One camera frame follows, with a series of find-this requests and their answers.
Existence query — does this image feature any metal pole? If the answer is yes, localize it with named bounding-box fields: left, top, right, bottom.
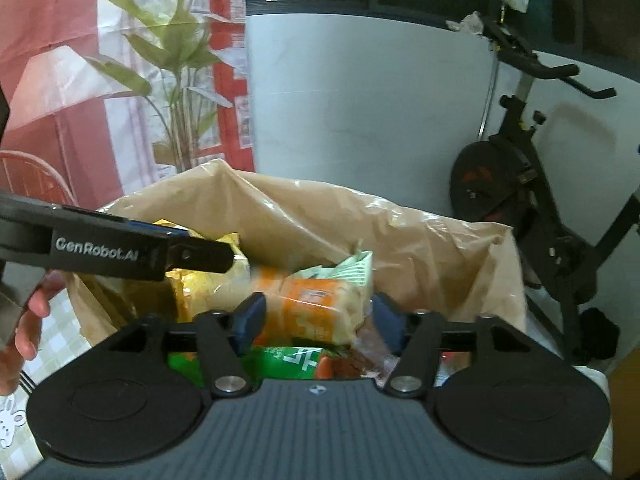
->
left=477, top=50, right=501, bottom=141

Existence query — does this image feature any person's left hand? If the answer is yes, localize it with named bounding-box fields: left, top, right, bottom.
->
left=0, top=270, right=67, bottom=396

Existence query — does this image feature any orange biscuit packet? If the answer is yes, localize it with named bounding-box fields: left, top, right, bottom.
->
left=250, top=266, right=373, bottom=347

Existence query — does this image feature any brown cardboard box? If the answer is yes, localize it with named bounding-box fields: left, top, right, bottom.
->
left=65, top=159, right=528, bottom=356

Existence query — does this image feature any green and white snack packet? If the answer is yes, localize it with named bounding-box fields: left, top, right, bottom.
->
left=292, top=250, right=375, bottom=288

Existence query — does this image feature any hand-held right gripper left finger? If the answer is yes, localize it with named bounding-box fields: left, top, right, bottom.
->
left=100, top=292, right=268, bottom=397

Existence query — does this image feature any printed pink backdrop cloth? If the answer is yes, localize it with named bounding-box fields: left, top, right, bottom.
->
left=0, top=0, right=256, bottom=211

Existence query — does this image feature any black exercise bike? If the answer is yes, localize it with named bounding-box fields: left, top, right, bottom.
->
left=447, top=15, right=640, bottom=367

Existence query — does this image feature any crumpled white cloth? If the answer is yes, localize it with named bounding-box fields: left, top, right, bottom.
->
left=446, top=11, right=486, bottom=36

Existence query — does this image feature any yellow snack bag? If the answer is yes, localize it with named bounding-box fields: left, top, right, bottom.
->
left=152, top=219, right=251, bottom=323

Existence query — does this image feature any brown wooden door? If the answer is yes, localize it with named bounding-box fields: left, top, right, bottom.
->
left=607, top=352, right=640, bottom=480

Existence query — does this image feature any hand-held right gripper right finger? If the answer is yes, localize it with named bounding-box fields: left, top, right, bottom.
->
left=372, top=292, right=540, bottom=397

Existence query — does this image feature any brown snack packet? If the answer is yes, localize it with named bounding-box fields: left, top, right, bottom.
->
left=345, top=327, right=401, bottom=388

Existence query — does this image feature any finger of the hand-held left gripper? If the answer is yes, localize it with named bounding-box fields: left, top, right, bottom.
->
left=62, top=205, right=193, bottom=241
left=162, top=232, right=237, bottom=275

